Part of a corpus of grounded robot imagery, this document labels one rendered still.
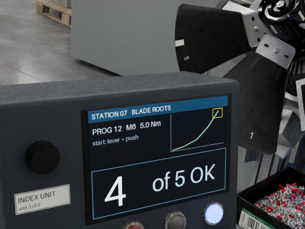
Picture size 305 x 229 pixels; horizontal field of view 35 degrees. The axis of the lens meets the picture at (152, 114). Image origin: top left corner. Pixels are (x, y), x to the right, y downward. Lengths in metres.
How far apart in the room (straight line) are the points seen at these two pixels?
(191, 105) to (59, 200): 0.16
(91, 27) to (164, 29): 0.73
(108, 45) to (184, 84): 3.49
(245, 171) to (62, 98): 2.20
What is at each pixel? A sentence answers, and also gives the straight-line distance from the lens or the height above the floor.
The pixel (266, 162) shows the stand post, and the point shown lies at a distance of 1.51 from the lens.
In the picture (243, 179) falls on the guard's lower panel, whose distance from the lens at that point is 2.61.
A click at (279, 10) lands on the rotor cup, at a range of 1.23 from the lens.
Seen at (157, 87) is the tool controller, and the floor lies 1.25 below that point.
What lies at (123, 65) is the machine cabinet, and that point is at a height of 0.14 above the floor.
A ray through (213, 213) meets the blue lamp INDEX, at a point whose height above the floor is 1.12.
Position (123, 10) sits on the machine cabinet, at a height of 0.58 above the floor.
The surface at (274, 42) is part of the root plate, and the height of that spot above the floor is 1.13.
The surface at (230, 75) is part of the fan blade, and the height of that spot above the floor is 1.05.
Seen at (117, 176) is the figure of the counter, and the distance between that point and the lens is 0.47.
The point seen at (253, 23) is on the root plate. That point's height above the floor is 1.15.
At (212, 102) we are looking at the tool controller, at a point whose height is 1.24.
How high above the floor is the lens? 1.43
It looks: 25 degrees down
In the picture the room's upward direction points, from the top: 7 degrees clockwise
